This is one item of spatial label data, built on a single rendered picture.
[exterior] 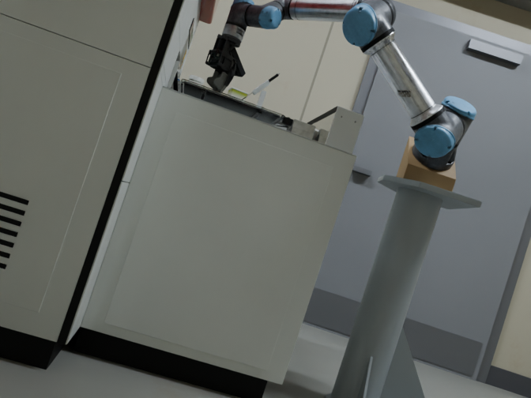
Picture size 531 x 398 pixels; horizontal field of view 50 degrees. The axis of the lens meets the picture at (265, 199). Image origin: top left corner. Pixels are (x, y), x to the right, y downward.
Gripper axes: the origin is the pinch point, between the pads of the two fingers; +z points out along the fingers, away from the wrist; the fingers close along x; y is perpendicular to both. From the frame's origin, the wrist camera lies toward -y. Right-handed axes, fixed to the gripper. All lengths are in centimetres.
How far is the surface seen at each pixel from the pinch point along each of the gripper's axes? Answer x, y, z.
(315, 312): -42, -173, 82
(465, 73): -9, -202, -94
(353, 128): 50, -15, 0
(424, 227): 69, -47, 23
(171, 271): 28, 20, 60
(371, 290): 59, -42, 49
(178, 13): 30, 48, -7
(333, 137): 46.5, -10.8, 5.5
